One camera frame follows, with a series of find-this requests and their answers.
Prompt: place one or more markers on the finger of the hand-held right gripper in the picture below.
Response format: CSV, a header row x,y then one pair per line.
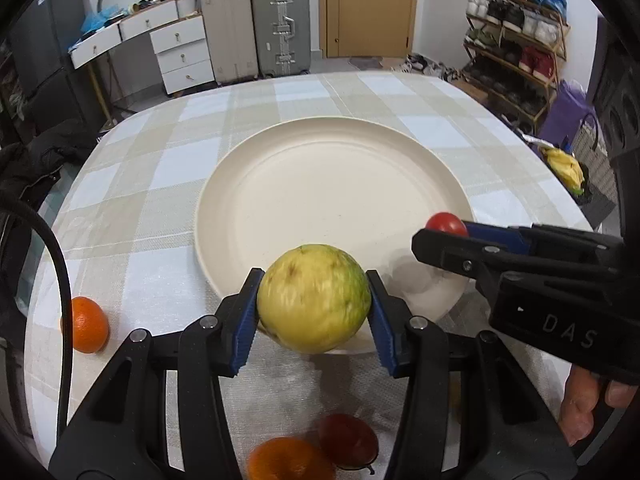
x,y
495,237
450,252

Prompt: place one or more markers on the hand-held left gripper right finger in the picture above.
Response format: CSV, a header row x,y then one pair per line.
x,y
382,332

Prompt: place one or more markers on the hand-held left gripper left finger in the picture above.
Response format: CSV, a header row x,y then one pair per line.
x,y
247,327

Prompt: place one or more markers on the red cherry tomato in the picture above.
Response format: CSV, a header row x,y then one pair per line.
x,y
442,222

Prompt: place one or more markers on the smooth yellow guava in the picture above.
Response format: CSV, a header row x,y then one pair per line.
x,y
315,300

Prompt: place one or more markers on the red tomato with stem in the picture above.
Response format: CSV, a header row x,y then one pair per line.
x,y
347,440

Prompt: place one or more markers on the orange mandarin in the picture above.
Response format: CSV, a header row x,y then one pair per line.
x,y
287,460
89,327

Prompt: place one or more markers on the cream round plate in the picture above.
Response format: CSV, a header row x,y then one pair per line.
x,y
325,185

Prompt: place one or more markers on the person's right hand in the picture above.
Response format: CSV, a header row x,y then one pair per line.
x,y
575,410

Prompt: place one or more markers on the bunch of bananas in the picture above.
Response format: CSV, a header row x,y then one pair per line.
x,y
562,167

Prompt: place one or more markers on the woven basket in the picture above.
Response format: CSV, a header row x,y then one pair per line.
x,y
592,155

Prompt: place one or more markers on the purple bag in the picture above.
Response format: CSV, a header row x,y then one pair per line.
x,y
567,115

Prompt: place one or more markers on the shoes on floor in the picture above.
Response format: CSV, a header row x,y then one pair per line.
x,y
425,66

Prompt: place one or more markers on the wooden shoe rack with shoes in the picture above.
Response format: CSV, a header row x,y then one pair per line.
x,y
515,50

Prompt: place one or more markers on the plaid blue bedding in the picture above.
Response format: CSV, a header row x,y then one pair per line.
x,y
60,200

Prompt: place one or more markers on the wooden door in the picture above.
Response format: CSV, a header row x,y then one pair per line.
x,y
370,5

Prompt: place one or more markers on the black jacket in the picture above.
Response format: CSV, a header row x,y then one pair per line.
x,y
35,170

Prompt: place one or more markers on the white drawer desk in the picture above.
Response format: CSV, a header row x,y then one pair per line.
x,y
180,55

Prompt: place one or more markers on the silver suitcase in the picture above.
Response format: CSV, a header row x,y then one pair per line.
x,y
280,25

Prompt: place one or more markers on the beige suitcase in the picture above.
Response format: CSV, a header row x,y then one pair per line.
x,y
227,30

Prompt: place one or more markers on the dark refrigerator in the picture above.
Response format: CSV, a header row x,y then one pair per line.
x,y
45,60

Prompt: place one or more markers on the blue plastic bag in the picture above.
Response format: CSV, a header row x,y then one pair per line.
x,y
100,20

